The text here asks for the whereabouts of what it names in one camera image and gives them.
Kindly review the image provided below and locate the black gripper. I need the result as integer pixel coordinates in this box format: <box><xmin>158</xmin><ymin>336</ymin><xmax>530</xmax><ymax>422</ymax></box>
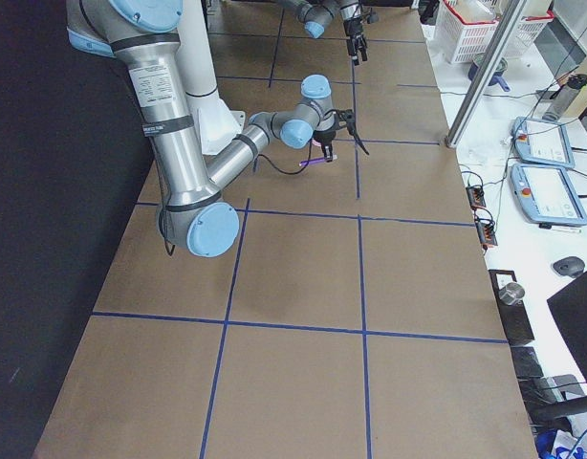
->
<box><xmin>314</xmin><ymin>129</ymin><xmax>336</xmax><ymax>163</ymax></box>
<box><xmin>343</xmin><ymin>16</ymin><xmax>368</xmax><ymax>65</ymax></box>

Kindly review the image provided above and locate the purple highlighter pen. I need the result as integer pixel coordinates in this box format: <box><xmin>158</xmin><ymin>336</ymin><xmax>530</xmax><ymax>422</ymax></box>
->
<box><xmin>299</xmin><ymin>155</ymin><xmax>338</xmax><ymax>168</ymax></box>

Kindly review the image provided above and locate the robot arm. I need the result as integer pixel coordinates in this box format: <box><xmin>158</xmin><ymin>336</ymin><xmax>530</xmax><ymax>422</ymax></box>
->
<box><xmin>276</xmin><ymin>0</ymin><xmax>379</xmax><ymax>66</ymax></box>
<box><xmin>66</xmin><ymin>1</ymin><xmax>335</xmax><ymax>257</ymax></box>

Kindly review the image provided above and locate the white plastic basket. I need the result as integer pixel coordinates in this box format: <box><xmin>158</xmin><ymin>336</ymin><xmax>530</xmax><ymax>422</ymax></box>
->
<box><xmin>433</xmin><ymin>1</ymin><xmax>498</xmax><ymax>64</ymax></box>
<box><xmin>504</xmin><ymin>0</ymin><xmax>554</xmax><ymax>59</ymax></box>

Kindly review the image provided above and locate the blue pot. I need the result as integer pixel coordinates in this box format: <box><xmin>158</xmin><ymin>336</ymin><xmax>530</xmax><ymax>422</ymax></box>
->
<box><xmin>467</xmin><ymin>53</ymin><xmax>511</xmax><ymax>92</ymax></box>

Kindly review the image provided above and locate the black power strip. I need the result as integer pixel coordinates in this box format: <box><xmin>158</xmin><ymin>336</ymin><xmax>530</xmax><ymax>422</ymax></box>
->
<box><xmin>474</xmin><ymin>217</ymin><xmax>498</xmax><ymax>251</ymax></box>
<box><xmin>466</xmin><ymin>185</ymin><xmax>487</xmax><ymax>209</ymax></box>

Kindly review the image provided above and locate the blue teach pendant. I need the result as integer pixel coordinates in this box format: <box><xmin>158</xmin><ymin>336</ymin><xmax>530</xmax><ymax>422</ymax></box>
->
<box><xmin>511</xmin><ymin>117</ymin><xmax>576</xmax><ymax>169</ymax></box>
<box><xmin>510</xmin><ymin>164</ymin><xmax>587</xmax><ymax>228</ymax></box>

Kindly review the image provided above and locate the black box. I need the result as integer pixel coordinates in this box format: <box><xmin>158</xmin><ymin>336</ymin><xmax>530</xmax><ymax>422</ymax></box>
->
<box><xmin>489</xmin><ymin>269</ymin><xmax>534</xmax><ymax>346</ymax></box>

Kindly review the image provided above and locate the silver metal cup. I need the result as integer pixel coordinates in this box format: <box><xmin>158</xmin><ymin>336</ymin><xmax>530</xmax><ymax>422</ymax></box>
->
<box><xmin>498</xmin><ymin>282</ymin><xmax>526</xmax><ymax>306</ymax></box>

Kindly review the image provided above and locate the black computer mouse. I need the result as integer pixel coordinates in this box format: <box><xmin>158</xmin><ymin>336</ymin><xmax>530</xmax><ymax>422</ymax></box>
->
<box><xmin>552</xmin><ymin>256</ymin><xmax>585</xmax><ymax>278</ymax></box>

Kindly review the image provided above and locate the black monitor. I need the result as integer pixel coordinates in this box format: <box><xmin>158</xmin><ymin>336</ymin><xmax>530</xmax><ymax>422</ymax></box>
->
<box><xmin>548</xmin><ymin>272</ymin><xmax>587</xmax><ymax>382</ymax></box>

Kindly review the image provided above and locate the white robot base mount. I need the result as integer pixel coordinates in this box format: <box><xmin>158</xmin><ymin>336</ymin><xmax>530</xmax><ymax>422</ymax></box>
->
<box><xmin>175</xmin><ymin>0</ymin><xmax>245</xmax><ymax>156</ymax></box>

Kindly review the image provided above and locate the aluminium frame post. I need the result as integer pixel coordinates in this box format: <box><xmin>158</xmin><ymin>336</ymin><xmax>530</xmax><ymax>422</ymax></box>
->
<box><xmin>445</xmin><ymin>0</ymin><xmax>528</xmax><ymax>149</ymax></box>

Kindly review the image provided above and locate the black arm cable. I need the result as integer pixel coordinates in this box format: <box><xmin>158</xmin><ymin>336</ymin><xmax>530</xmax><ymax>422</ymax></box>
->
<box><xmin>157</xmin><ymin>108</ymin><xmax>371</xmax><ymax>257</ymax></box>

